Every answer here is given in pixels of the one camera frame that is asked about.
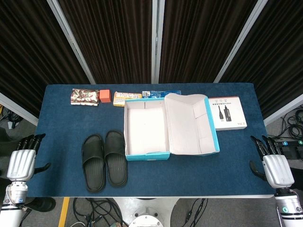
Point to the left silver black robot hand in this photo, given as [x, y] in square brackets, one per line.
[21, 165]

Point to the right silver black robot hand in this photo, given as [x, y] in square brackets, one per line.
[278, 170]

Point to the black rubber slipper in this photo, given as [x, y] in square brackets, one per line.
[116, 172]
[94, 177]

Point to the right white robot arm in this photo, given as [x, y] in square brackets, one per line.
[287, 205]

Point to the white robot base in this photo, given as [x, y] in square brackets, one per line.
[146, 211]

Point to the small orange box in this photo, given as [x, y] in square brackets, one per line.
[105, 95]

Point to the yellow snack packet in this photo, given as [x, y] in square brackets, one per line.
[123, 95]

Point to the light blue shoe box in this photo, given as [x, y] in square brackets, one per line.
[146, 123]

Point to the black power strip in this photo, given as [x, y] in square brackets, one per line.
[292, 143]

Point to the blue felt table cover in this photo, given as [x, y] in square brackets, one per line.
[189, 175]

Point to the red white snack packet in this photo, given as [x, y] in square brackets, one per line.
[84, 97]

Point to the dark ribbed partition panel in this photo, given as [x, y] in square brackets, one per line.
[113, 42]
[279, 59]
[201, 42]
[28, 59]

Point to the flat blue packet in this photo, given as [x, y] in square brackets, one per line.
[156, 93]

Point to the grey metal partition frame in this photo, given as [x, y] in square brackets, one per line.
[71, 40]
[16, 106]
[241, 40]
[157, 42]
[284, 110]

